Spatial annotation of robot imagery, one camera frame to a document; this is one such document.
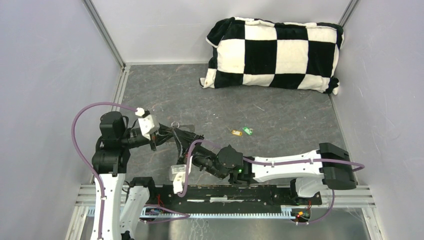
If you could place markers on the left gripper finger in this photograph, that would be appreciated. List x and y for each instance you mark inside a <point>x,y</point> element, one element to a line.
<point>183,145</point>
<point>183,135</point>

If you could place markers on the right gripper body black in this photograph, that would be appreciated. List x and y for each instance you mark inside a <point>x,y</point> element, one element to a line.
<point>204,158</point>

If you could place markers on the yellow key tag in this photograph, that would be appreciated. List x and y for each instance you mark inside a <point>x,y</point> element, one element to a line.
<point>237,133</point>

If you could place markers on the green key tag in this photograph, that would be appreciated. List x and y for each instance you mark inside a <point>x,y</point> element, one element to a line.
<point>247,130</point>

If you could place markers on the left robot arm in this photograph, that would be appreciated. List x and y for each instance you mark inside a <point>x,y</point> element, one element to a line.
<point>114,220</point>

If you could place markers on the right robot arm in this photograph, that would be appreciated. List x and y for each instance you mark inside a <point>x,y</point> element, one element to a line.
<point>328,167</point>

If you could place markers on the left base circuit board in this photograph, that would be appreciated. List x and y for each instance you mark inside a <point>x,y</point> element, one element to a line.
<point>152,211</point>

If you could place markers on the base circuit board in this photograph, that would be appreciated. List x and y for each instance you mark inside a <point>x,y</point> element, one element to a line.
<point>152,211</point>
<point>302,215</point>

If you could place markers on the black white checkered pillow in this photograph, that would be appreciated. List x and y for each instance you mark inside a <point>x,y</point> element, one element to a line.
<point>286,55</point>

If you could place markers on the right base circuit board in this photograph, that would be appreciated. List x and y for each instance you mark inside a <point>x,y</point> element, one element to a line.
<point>302,215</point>

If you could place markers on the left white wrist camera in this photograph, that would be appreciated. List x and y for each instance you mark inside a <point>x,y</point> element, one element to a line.
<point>148,123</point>

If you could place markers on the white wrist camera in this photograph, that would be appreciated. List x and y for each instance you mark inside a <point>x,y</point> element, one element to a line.
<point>148,123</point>
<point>177,174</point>

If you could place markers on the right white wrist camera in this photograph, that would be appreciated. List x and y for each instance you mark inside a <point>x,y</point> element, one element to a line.
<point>177,174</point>

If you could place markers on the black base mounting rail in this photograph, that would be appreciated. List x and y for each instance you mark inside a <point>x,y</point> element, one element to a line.
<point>230,199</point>

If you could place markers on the white toothed cable strip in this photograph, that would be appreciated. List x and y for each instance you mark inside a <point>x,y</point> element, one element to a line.
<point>285,213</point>

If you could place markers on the aluminium frame rail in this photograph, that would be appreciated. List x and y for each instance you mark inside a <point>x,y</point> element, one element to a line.
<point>360,197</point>

